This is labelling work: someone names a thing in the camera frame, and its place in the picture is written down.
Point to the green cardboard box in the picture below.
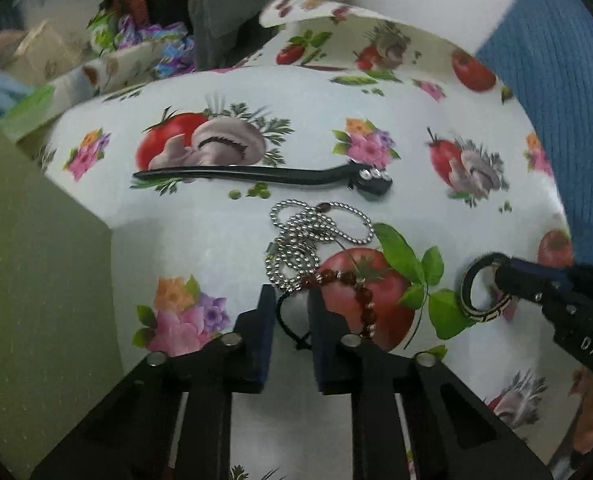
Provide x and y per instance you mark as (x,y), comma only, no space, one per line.
(36,285)

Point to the red striped box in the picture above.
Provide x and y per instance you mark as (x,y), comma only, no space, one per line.
(134,5)

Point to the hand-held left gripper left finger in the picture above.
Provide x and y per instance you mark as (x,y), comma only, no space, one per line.
(256,345)

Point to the purple patterned bag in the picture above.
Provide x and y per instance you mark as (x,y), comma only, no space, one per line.
(164,45)

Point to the pile of dark clothes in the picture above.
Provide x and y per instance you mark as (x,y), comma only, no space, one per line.
(246,15)

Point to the green patterned bag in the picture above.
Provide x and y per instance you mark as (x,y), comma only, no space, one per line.
(101,32)

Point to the light blue cloth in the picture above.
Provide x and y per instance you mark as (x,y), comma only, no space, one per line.
(1,102)

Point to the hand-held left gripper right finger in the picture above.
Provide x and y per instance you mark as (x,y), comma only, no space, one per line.
(326,350)

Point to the black rhinestone hair clip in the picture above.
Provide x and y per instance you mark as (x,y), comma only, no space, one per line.
(276,176)

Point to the vegetable print tablecloth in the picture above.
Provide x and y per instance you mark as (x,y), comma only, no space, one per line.
(141,240)

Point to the black patterned bangle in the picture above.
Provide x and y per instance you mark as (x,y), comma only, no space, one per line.
(464,294)

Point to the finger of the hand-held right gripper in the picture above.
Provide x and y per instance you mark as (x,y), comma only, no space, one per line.
(546,271)
(524,287)

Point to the clear plastic beige bag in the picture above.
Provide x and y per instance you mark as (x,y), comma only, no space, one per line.
(46,52)

